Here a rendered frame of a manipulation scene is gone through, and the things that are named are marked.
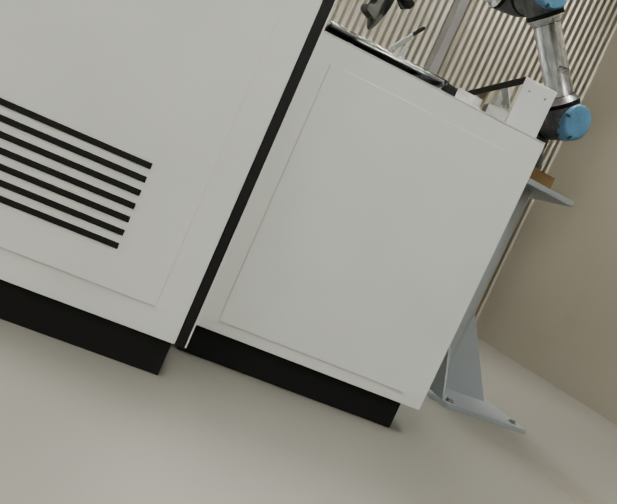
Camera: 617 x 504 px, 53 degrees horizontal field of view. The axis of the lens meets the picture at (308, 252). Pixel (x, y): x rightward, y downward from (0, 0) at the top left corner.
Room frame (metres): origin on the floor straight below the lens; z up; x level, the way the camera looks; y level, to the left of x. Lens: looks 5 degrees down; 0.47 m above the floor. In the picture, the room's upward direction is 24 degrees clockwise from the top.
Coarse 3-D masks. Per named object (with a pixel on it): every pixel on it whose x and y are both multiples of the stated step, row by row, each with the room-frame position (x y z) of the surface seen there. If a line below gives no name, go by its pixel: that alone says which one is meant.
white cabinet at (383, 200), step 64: (320, 64) 1.43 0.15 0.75; (384, 64) 1.45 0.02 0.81; (320, 128) 1.43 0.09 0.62; (384, 128) 1.46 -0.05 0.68; (448, 128) 1.49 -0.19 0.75; (512, 128) 1.52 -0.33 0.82; (256, 192) 1.42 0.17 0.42; (320, 192) 1.45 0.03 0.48; (384, 192) 1.47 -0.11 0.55; (448, 192) 1.50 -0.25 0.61; (512, 192) 1.54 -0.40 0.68; (256, 256) 1.43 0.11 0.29; (320, 256) 1.46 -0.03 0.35; (384, 256) 1.49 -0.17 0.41; (448, 256) 1.52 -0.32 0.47; (256, 320) 1.44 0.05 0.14; (320, 320) 1.47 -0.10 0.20; (384, 320) 1.50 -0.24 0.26; (448, 320) 1.54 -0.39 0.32; (320, 384) 1.52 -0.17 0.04; (384, 384) 1.52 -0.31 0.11
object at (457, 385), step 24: (528, 192) 2.20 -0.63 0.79; (552, 192) 2.13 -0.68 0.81; (504, 240) 2.20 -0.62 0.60; (480, 288) 2.19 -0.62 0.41; (456, 336) 2.19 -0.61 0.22; (456, 360) 2.28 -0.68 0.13; (432, 384) 2.15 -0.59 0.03; (456, 384) 2.30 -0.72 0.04; (480, 384) 2.34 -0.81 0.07; (456, 408) 2.06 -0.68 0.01; (480, 408) 2.20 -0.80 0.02
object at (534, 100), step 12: (528, 84) 1.59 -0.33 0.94; (540, 84) 1.59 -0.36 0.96; (528, 96) 1.59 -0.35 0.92; (540, 96) 1.59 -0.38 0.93; (552, 96) 1.60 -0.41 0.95; (516, 108) 1.59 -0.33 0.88; (528, 108) 1.59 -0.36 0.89; (540, 108) 1.60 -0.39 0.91; (516, 120) 1.59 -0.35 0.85; (528, 120) 1.59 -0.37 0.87; (540, 120) 1.60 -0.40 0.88; (528, 132) 1.60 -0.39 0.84
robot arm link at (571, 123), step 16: (512, 0) 2.09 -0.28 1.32; (528, 0) 2.01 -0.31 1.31; (544, 0) 1.97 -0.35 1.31; (560, 0) 1.98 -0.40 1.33; (528, 16) 2.04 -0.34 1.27; (544, 16) 2.00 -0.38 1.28; (560, 16) 2.02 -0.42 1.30; (544, 32) 2.03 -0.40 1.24; (560, 32) 2.03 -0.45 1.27; (544, 48) 2.05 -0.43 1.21; (560, 48) 2.04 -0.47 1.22; (544, 64) 2.07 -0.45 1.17; (560, 64) 2.05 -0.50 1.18; (544, 80) 2.09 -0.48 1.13; (560, 80) 2.06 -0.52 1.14; (560, 96) 2.07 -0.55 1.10; (576, 96) 2.08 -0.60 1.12; (560, 112) 2.07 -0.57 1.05; (576, 112) 2.06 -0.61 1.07; (544, 128) 2.15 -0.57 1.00; (560, 128) 2.07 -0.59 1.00; (576, 128) 2.07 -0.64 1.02
